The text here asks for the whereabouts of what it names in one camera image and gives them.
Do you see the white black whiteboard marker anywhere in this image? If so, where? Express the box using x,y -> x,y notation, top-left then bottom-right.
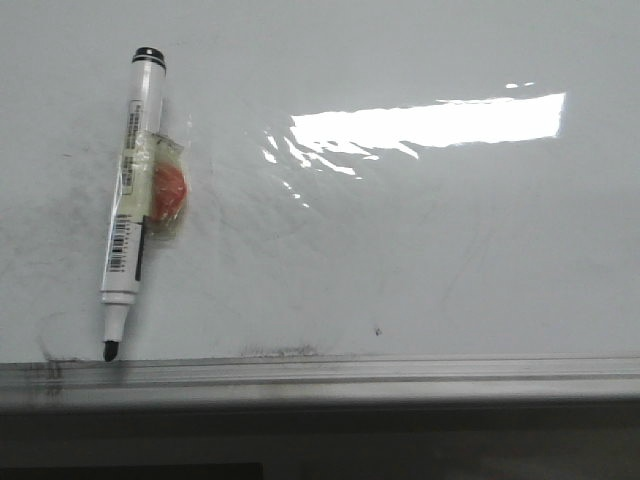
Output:
100,47 -> 166,362

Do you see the white whiteboard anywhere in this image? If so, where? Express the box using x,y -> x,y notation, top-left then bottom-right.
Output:
1,1 -> 639,362

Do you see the orange magnet under tape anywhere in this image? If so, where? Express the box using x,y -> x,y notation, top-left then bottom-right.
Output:
149,135 -> 190,240

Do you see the aluminium whiteboard tray rail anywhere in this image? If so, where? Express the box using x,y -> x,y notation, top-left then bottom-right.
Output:
1,356 -> 639,414

